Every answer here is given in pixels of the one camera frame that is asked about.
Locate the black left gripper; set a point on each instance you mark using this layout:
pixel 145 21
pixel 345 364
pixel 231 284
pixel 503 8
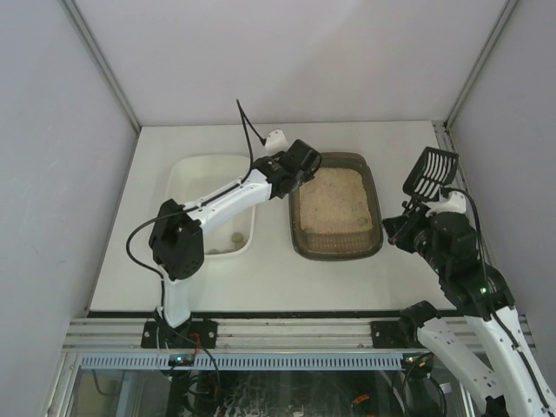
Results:
pixel 310 161

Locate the black slotted litter scoop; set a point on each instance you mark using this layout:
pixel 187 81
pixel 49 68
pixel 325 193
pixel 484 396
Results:
pixel 434 170

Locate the dark brown litter box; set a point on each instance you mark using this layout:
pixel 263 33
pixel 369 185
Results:
pixel 323 212

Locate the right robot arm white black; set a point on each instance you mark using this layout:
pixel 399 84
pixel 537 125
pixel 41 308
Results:
pixel 510 383

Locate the aluminium left corner post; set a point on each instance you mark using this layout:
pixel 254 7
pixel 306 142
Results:
pixel 94 50

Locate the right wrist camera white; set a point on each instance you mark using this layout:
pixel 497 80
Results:
pixel 455 202

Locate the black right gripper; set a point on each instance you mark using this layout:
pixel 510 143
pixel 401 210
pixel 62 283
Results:
pixel 406 215

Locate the aluminium front mounting rail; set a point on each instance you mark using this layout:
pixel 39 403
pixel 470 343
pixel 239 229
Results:
pixel 235 335

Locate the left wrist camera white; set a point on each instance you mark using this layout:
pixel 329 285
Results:
pixel 276 141

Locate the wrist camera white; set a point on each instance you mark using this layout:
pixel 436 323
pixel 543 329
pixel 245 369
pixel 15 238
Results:
pixel 455 202
pixel 276 141

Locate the grey slotted cable duct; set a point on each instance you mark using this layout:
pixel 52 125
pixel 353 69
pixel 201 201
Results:
pixel 245 361

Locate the aluminium corner post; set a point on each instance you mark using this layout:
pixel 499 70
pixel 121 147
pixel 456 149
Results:
pixel 94 50
pixel 495 34

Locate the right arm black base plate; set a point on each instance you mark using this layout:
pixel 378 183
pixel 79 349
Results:
pixel 388 335

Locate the white plastic waste bin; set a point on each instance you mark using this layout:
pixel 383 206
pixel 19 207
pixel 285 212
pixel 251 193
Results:
pixel 210 186

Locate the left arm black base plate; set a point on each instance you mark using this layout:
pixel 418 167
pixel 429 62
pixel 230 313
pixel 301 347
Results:
pixel 156 334

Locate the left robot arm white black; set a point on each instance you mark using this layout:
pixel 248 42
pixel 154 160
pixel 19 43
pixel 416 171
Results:
pixel 177 237

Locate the aluminium right corner post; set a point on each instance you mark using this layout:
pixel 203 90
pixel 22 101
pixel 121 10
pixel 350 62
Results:
pixel 495 34

